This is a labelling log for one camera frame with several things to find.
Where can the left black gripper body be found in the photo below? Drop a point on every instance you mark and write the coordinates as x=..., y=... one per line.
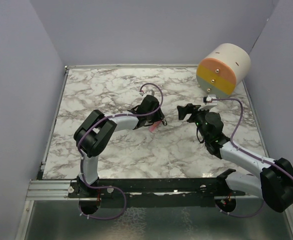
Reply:
x=155, y=117

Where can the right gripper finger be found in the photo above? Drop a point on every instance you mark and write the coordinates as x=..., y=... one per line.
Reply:
x=187, y=109
x=182, y=113

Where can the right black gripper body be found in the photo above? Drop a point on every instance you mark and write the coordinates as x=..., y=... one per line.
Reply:
x=198, y=117

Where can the black head silver key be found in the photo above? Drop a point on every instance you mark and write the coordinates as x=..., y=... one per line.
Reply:
x=164, y=122

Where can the cylindrical pastel drawer box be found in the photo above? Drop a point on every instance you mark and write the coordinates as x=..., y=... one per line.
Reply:
x=221, y=71

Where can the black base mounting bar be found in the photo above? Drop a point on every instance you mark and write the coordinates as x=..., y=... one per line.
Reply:
x=153, y=192

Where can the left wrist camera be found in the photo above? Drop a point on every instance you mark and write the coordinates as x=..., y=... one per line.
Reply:
x=147, y=92

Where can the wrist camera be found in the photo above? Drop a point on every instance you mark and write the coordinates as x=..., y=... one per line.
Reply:
x=147, y=92
x=210, y=101

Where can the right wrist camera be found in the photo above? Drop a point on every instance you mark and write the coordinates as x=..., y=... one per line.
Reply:
x=210, y=101

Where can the aluminium table frame rail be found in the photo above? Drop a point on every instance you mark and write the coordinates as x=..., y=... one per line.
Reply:
x=28, y=204

